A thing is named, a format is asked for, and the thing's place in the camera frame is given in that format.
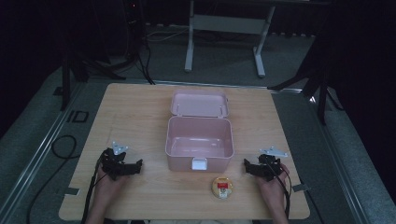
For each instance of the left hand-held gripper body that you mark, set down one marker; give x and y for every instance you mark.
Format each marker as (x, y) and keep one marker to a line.
(113, 163)

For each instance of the person's left hand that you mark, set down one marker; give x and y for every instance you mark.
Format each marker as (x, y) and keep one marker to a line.
(107, 180)

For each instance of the black tripod stand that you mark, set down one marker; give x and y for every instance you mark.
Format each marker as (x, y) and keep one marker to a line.
(314, 74)
(81, 62)

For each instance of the person's right hand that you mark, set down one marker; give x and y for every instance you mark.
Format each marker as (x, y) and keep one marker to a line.
(274, 185)

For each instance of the grey tape strip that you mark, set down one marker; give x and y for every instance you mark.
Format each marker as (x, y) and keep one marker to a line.
(72, 191)
(300, 187)

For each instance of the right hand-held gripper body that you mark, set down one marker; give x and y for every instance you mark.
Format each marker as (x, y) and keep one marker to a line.
(268, 165)

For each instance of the pink storage box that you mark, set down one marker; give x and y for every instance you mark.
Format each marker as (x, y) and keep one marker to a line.
(199, 132)

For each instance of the white metal desk frame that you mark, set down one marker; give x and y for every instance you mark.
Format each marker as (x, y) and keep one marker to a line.
(229, 34)

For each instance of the round yellow tin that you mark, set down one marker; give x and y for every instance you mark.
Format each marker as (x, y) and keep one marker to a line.
(222, 187)

